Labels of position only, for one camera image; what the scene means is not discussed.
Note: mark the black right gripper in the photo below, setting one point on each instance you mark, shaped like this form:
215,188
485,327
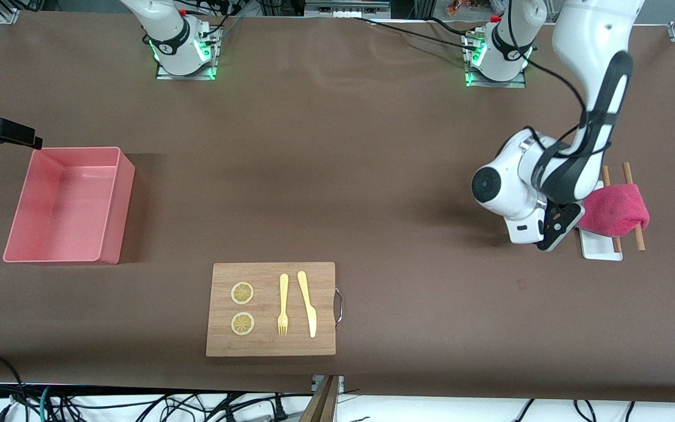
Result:
10,132

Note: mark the wooden cutting board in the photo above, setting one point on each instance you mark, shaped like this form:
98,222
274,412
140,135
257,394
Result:
264,310

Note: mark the brown wooden beam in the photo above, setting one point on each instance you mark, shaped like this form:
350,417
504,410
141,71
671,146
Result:
321,407

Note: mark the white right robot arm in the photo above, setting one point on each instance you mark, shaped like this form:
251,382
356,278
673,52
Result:
164,29

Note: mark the lemon slice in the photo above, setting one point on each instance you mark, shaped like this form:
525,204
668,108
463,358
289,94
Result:
242,323
242,293

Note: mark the yellow knife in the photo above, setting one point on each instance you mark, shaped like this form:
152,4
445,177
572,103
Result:
312,319

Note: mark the yellow fork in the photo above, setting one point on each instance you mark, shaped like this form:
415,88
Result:
283,293

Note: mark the white rack tray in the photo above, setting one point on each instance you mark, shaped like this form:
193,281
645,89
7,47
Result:
598,249

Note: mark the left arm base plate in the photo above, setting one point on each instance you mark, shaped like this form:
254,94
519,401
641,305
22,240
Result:
518,83

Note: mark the red cloth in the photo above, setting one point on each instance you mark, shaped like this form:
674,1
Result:
616,211

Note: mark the small metal bracket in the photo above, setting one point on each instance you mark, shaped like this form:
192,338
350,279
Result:
341,384

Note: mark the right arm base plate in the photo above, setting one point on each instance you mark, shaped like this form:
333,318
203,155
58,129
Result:
164,76

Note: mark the pink plastic bin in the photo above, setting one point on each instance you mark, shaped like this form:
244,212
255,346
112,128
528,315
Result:
68,205

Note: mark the silver metal rail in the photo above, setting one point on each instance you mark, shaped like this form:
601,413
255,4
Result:
343,9

